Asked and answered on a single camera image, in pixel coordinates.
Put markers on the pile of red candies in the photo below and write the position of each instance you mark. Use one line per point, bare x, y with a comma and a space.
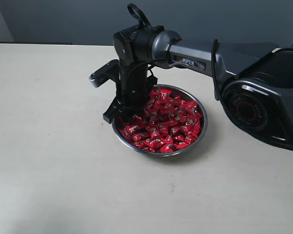
171, 124

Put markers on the round steel bowl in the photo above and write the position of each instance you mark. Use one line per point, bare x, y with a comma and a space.
200, 122

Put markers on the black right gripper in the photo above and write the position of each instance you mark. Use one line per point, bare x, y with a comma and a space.
133, 88

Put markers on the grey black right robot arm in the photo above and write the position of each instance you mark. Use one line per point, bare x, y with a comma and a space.
252, 81

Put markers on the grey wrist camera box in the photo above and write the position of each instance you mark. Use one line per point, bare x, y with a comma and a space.
109, 71

